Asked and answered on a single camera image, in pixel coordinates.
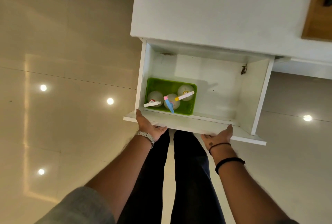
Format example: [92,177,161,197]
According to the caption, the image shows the green plastic tray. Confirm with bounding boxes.
[144,77,198,116]

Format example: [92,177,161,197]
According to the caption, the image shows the thin black wrist band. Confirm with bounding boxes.
[209,142,232,156]

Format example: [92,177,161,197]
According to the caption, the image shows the wooden board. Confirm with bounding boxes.
[301,0,332,42]

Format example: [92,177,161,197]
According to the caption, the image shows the white bottle with blue nozzle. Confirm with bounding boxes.
[163,93,181,114]

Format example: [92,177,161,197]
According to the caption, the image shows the person's left forearm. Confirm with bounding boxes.
[84,134,156,223]

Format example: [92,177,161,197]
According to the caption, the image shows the person's left hand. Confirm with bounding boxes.
[136,109,168,142]

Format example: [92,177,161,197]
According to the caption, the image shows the grey sleeve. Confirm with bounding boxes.
[35,186,116,224]

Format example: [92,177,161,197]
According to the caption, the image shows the white bottle with yellow-tipped nozzle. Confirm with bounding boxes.
[174,84,195,102]

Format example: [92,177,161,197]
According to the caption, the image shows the thick black wrist band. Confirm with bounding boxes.
[215,157,246,175]

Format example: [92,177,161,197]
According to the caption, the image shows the person's right forearm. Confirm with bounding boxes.
[210,144,299,224]

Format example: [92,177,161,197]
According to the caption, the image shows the person's right hand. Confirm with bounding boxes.
[200,124,233,150]

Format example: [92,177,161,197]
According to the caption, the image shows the person's black trousers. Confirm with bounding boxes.
[117,128,226,224]

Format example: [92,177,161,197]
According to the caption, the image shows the white cabinet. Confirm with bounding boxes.
[130,0,332,80]

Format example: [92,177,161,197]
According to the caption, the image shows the white wooden drawer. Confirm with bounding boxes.
[123,38,275,146]

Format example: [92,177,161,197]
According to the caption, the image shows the silver metal wristwatch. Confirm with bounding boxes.
[135,131,155,149]

